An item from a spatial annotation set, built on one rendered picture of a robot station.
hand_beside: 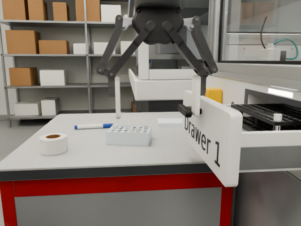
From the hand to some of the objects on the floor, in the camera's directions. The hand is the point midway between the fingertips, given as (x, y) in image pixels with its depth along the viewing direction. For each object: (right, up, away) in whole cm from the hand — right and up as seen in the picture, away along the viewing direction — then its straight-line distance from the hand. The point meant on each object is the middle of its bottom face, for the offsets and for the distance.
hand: (157, 110), depth 46 cm
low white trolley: (-11, -81, +60) cm, 102 cm away
